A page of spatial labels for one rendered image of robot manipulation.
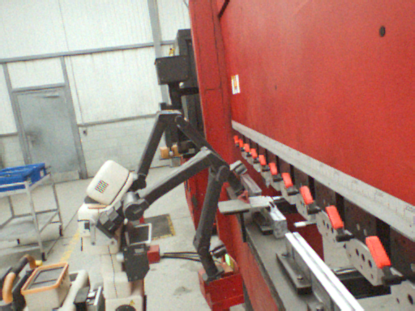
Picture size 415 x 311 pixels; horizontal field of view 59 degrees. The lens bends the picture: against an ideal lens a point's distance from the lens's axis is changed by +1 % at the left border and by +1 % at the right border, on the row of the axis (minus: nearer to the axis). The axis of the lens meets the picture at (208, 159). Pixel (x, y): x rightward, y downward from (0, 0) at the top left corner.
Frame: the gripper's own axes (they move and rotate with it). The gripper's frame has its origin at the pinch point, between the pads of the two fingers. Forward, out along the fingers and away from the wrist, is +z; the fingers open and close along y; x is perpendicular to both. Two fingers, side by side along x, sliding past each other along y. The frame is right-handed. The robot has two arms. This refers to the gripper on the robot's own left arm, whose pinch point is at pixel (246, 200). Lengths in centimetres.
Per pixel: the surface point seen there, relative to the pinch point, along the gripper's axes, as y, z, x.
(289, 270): -63, 11, 2
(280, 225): -25.1, 11.5, -6.9
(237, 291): -42, 17, 27
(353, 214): -115, -25, -20
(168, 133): 98, -48, 21
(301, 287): -76, 11, 1
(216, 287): -44, 9, 33
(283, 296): -75, 10, 9
